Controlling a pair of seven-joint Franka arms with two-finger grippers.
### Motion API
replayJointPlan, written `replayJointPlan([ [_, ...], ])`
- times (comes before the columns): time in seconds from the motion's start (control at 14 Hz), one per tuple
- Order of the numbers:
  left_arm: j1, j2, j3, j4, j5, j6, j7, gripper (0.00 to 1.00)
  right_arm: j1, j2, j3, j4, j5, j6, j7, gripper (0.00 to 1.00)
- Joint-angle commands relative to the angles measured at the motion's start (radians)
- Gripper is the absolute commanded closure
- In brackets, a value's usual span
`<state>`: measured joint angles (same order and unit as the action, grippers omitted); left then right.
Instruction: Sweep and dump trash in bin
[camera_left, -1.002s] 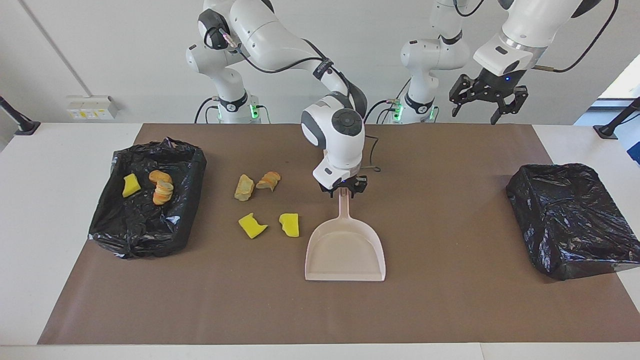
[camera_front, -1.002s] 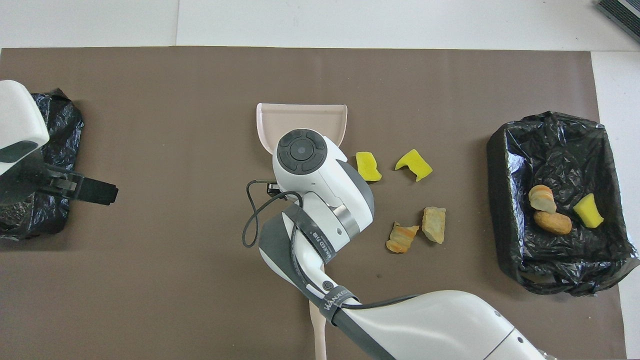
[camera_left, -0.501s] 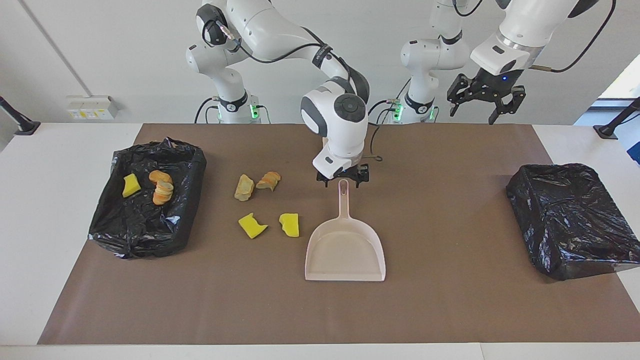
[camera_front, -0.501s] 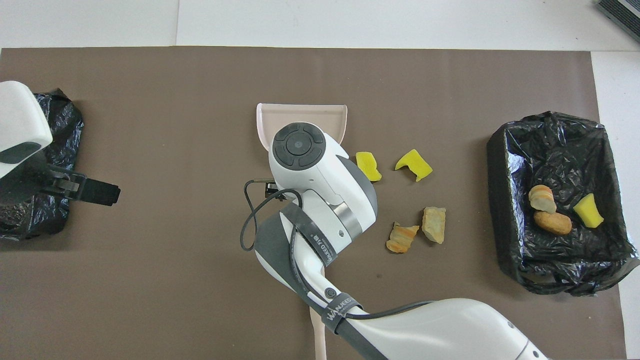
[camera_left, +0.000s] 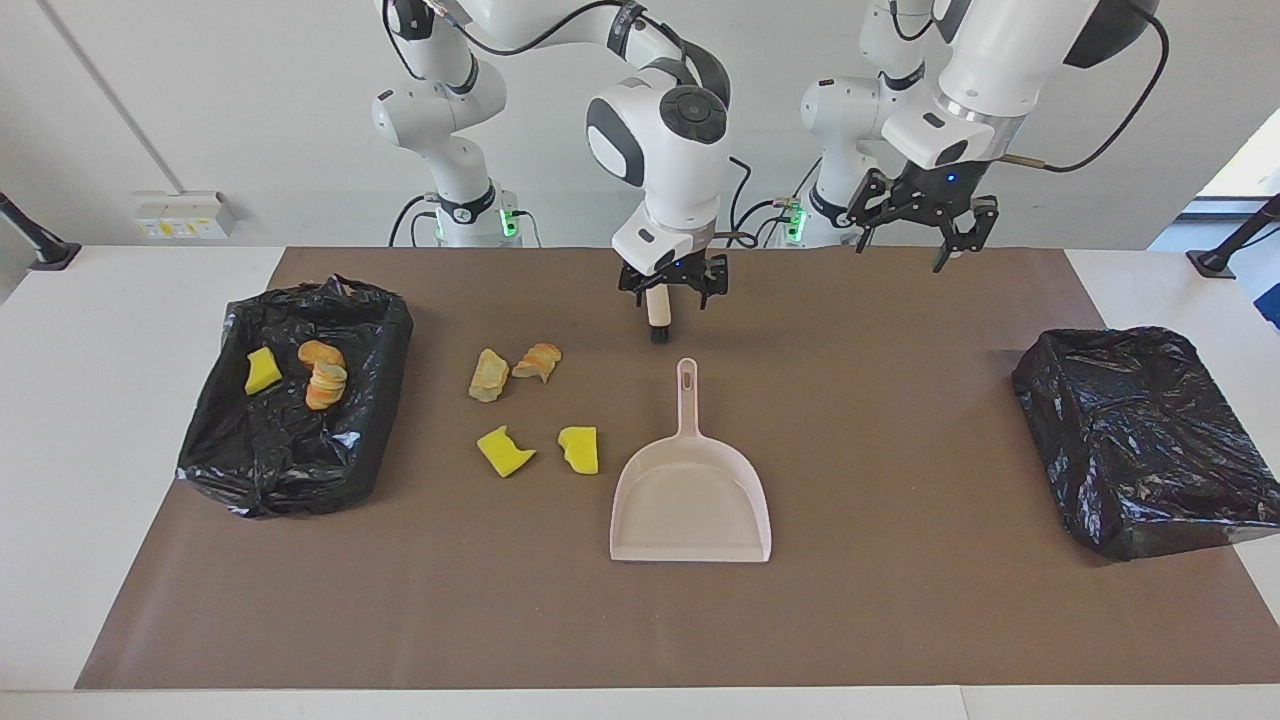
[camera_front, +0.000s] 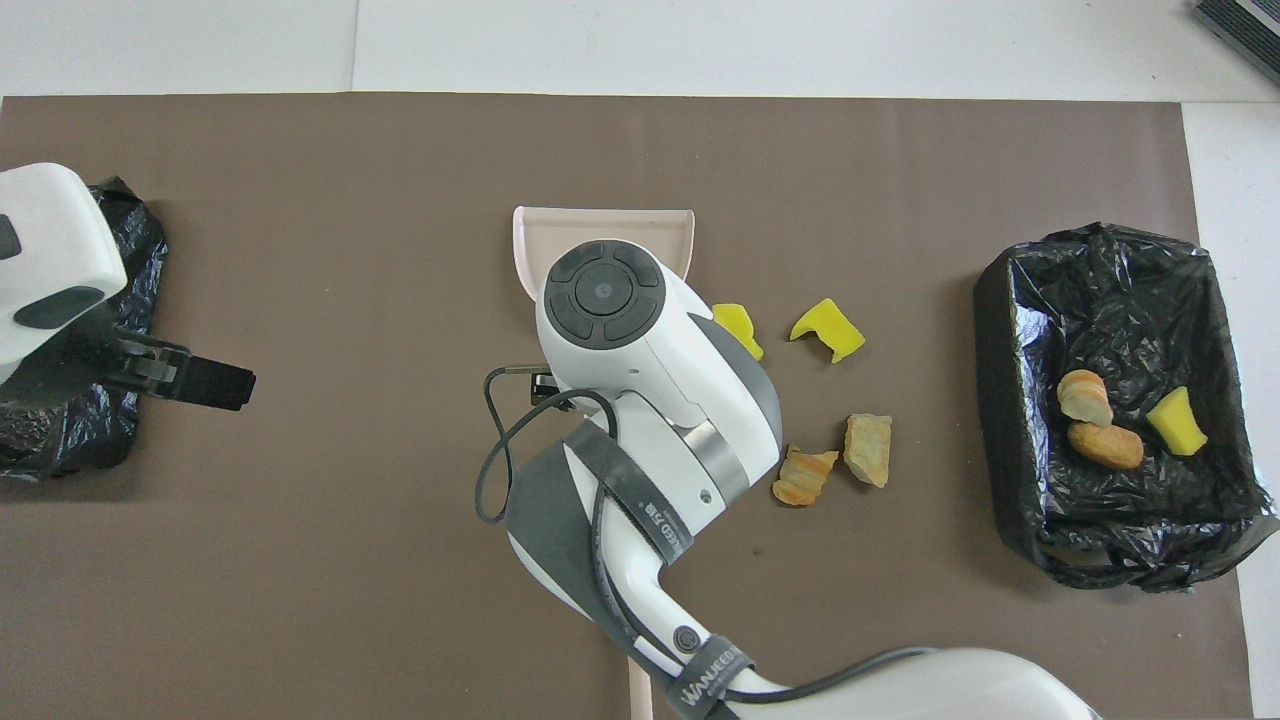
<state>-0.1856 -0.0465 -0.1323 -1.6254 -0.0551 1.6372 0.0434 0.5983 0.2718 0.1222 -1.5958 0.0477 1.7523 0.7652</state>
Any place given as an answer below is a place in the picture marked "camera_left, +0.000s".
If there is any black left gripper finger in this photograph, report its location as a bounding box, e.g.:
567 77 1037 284
930 195 999 273
848 170 901 251

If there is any pale pink plastic dustpan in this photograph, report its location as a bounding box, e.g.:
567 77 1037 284
609 358 773 564

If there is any pale tan sponge scrap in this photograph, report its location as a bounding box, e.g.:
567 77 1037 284
305 362 349 411

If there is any bright yellow sponge piece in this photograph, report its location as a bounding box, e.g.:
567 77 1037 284
245 347 284 396
557 426 600 476
476 425 537 479

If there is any bin lined with black bag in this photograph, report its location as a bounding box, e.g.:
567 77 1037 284
1012 326 1280 562
176 275 414 519

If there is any orange striped sponge scrap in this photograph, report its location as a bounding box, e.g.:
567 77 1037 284
511 342 563 384

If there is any pale green-yellow sponge scrap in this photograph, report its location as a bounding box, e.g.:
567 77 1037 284
469 348 510 404

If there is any black clamp stand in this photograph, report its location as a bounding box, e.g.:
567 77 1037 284
0 191 83 272
1187 193 1280 279

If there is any brown paper table mat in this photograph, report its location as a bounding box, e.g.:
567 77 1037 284
75 247 1280 691

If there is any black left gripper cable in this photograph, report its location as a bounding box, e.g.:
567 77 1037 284
998 5 1171 173

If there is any black left arm base cable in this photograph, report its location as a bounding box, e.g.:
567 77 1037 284
740 196 803 249

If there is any black arm base cable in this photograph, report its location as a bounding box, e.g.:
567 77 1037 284
388 195 441 248
740 196 803 249

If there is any black right arm base cable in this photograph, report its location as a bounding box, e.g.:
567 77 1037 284
388 195 441 248

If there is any white wall socket box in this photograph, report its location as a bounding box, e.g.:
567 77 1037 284
133 191 238 241

